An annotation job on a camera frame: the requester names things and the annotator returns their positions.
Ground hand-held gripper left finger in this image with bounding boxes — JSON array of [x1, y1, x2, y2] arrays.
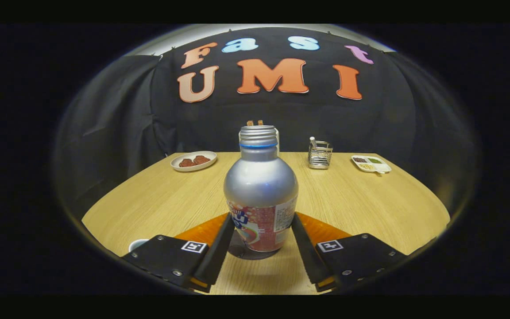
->
[[121, 213, 236, 293]]

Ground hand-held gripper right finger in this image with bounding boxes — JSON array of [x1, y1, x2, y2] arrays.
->
[[290, 212, 408, 293]]

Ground brown round coaster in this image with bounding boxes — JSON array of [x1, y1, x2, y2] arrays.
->
[[228, 228, 282, 260]]

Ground silver juice bottle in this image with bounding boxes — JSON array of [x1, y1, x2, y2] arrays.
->
[[223, 125, 299, 253]]

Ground wooden table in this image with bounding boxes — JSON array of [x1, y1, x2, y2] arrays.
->
[[81, 152, 451, 295]]

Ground small white plate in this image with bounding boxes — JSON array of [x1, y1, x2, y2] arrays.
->
[[170, 151, 217, 172]]

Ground white divided tray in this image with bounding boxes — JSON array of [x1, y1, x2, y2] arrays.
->
[[351, 155, 392, 174]]

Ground metal wire holder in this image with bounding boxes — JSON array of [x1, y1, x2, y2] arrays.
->
[[308, 140, 333, 170]]

